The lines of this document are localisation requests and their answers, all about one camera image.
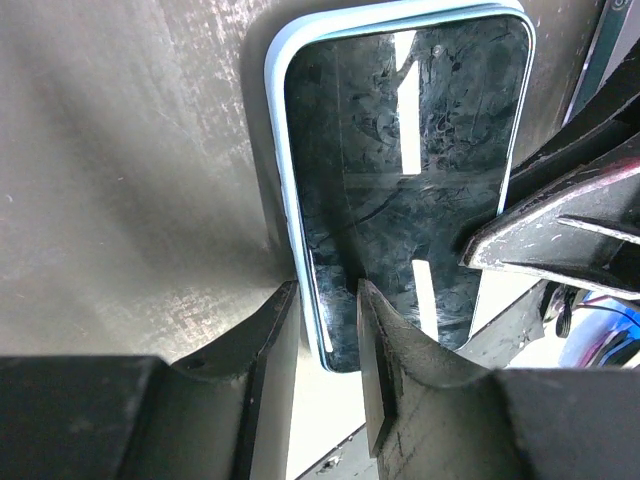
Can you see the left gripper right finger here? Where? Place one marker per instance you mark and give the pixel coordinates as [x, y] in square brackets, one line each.
[432, 414]

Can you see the light blue phone case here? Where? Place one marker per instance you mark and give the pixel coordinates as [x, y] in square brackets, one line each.
[285, 175]

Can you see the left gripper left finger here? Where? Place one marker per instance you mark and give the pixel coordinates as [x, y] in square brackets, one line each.
[222, 412]

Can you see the teal phone black screen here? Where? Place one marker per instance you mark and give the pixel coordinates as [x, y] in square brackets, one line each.
[616, 33]

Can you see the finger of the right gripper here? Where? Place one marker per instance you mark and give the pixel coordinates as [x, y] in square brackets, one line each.
[609, 118]
[582, 230]

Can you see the teal phone face down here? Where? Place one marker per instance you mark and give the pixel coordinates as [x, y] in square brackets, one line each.
[400, 190]

